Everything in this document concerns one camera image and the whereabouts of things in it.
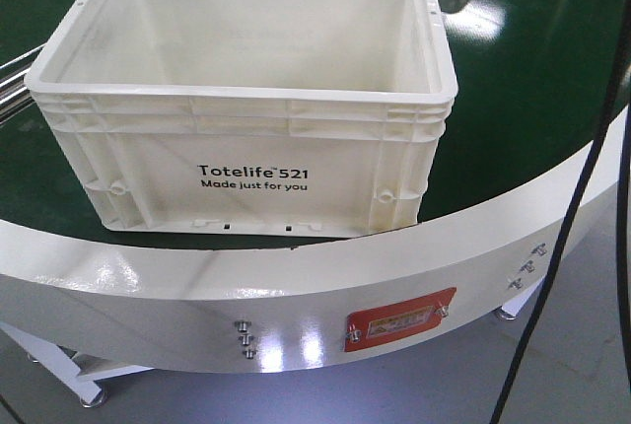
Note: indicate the white plastic Totelife tote box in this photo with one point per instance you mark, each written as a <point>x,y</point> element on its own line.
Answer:
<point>266,117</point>

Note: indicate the red warning label plate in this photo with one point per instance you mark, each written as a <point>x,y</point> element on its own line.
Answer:
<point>385,324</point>

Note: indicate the white round conveyor table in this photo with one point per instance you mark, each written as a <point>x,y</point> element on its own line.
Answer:
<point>531,76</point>

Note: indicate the metal guide rods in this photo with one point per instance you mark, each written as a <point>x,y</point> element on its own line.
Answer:
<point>15,96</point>

